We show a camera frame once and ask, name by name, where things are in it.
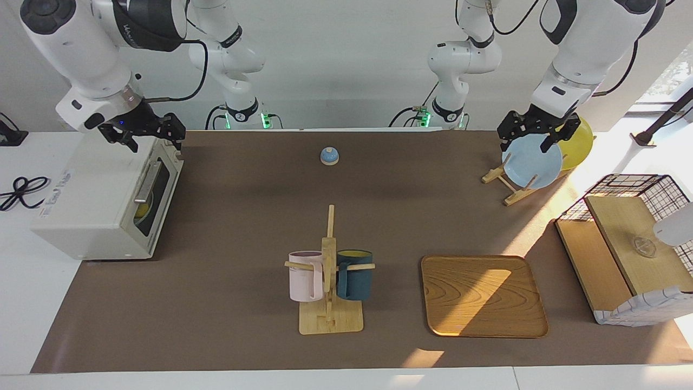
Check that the black tripod stand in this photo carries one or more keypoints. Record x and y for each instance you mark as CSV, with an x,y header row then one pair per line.
x,y
663,122

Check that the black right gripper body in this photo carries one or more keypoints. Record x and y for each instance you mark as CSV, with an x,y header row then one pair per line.
x,y
138,116

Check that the white toaster oven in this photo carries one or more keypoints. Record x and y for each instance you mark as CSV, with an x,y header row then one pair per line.
x,y
86,184

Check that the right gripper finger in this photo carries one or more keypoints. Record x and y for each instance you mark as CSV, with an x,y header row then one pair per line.
x,y
119,131
174,129

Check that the pink mug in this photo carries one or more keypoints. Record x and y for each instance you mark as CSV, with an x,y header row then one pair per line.
x,y
303,279

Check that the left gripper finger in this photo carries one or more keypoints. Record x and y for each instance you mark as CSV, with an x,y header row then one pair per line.
x,y
564,131
511,127

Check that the wooden box lid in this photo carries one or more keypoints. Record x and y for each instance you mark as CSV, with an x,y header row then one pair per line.
x,y
622,227

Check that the dark blue mug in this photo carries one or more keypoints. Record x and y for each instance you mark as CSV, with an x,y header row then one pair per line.
x,y
357,281

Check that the wooden mug rack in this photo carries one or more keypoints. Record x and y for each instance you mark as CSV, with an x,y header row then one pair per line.
x,y
330,319

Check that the wooden plate rack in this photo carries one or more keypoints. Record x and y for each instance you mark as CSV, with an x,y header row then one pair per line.
x,y
517,196

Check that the flat wooden board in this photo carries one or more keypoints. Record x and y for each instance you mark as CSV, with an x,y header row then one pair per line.
x,y
587,260

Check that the white rounded device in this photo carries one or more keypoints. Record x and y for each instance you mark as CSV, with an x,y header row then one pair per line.
x,y
677,227

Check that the wooden serving tray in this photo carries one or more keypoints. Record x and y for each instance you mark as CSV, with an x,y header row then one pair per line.
x,y
482,298

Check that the oven glass door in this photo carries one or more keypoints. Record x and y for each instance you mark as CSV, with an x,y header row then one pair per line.
x,y
162,179

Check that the small blue dome lid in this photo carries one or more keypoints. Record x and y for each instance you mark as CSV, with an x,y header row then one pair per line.
x,y
329,157

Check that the window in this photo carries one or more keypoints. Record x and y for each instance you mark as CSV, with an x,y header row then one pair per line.
x,y
671,76

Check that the brown table mat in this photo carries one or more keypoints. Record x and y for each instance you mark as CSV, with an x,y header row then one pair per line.
x,y
216,303

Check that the light blue plate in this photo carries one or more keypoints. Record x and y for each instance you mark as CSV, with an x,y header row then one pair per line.
x,y
533,168

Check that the small clear glass knob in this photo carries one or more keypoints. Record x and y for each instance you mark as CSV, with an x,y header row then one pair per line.
x,y
644,247

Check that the white checked cloth liner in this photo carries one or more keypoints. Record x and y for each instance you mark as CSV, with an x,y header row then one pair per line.
x,y
644,309

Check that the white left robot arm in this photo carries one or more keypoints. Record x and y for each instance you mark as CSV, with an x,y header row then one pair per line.
x,y
584,54

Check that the yellow plate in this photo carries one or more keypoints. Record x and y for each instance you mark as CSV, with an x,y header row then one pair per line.
x,y
579,146

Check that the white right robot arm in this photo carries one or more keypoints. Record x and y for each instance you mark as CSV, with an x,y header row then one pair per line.
x,y
81,49

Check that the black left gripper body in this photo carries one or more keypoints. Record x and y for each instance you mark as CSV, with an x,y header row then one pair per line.
x,y
544,119

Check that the black desk device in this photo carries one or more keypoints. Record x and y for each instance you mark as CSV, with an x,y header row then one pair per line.
x,y
11,138

